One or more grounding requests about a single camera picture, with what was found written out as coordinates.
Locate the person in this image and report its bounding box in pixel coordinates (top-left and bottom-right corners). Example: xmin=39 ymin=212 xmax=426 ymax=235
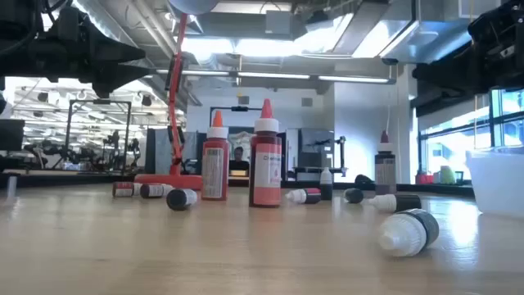
xmin=228 ymin=146 xmax=250 ymax=173

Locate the green object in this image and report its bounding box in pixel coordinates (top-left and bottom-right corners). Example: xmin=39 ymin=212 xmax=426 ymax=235
xmin=440 ymin=165 xmax=457 ymax=185

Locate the black stand with shelf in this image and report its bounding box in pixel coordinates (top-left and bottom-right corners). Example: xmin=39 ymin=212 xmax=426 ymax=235
xmin=292 ymin=136 xmax=349 ymax=178

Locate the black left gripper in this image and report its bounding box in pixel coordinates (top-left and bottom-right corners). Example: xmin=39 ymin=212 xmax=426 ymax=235
xmin=0 ymin=6 xmax=151 ymax=99

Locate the purple food coloring squeeze bottle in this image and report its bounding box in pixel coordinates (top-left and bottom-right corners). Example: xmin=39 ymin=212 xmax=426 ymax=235
xmin=373 ymin=129 xmax=398 ymax=196

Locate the grey partition panel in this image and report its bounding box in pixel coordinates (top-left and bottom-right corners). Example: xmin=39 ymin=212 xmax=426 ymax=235
xmin=145 ymin=128 xmax=198 ymax=175

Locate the black aluminium table frame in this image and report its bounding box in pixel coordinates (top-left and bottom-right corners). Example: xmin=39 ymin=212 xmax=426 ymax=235
xmin=0 ymin=171 xmax=476 ymax=197

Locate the red desk lamp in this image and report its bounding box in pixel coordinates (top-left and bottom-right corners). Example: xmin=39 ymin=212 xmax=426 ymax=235
xmin=133 ymin=0 xmax=220 ymax=191

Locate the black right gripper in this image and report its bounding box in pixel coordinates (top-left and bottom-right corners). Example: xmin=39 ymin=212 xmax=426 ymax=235
xmin=411 ymin=0 xmax=524 ymax=94

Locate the silver ventilation duct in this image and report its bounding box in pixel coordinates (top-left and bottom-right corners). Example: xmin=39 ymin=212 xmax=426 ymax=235
xmin=331 ymin=0 xmax=476 ymax=66

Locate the white cloth cover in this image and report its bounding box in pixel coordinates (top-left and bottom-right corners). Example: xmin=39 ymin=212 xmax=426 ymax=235
xmin=230 ymin=129 xmax=251 ymax=149

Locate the red food coloring squeeze bottle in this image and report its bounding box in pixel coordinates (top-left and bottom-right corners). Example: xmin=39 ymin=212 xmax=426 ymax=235
xmin=248 ymin=98 xmax=283 ymax=209

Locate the long ceiling light fixture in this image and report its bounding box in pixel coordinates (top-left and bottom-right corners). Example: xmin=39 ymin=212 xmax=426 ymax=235
xmin=147 ymin=67 xmax=397 ymax=86

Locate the black monitor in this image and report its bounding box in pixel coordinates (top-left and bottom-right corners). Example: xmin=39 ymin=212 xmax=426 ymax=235
xmin=0 ymin=118 xmax=25 ymax=152

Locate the grey metal cabinet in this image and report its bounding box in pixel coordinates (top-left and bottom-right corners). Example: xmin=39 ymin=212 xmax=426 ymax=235
xmin=297 ymin=128 xmax=336 ymax=181

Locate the black rig frame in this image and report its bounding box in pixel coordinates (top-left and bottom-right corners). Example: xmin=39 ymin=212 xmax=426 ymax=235
xmin=64 ymin=99 xmax=133 ymax=173
xmin=209 ymin=105 xmax=263 ymax=129

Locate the small food coloring dropper bottle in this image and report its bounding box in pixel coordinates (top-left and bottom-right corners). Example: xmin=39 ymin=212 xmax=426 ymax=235
xmin=342 ymin=187 xmax=365 ymax=205
xmin=139 ymin=183 xmax=175 ymax=200
xmin=165 ymin=188 xmax=199 ymax=212
xmin=367 ymin=193 xmax=422 ymax=214
xmin=376 ymin=207 xmax=440 ymax=258
xmin=112 ymin=181 xmax=142 ymax=198
xmin=285 ymin=188 xmax=323 ymax=205
xmin=318 ymin=166 xmax=334 ymax=202

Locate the grey metal post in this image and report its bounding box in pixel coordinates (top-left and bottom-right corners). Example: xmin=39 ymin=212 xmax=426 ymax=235
xmin=6 ymin=172 xmax=18 ymax=200

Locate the grey ceiling box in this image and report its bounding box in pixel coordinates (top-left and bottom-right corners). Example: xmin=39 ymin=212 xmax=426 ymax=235
xmin=264 ymin=10 xmax=292 ymax=36

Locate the clear plastic bin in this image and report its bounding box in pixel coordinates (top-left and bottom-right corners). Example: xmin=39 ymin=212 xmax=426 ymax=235
xmin=465 ymin=147 xmax=524 ymax=218

